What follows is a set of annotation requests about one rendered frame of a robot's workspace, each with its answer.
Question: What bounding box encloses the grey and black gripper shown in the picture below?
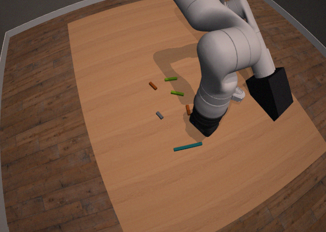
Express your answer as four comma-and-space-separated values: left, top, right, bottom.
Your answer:
189, 86, 245, 137

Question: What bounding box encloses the grey rod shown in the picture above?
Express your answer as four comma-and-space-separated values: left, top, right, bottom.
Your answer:
156, 112, 164, 119

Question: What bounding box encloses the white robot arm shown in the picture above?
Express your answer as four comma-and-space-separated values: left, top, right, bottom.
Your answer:
173, 0, 275, 106

